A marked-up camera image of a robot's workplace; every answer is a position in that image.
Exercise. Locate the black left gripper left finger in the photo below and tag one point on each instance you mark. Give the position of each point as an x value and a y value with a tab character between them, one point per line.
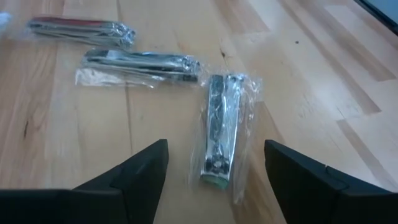
124	193

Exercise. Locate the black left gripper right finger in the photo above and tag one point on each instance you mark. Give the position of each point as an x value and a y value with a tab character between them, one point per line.
311	193

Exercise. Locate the bagged silver nail clipper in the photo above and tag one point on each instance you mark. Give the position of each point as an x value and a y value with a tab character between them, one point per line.
222	124
143	63
84	29

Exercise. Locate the black aluminium rig frame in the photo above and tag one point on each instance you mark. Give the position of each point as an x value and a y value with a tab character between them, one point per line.
381	16

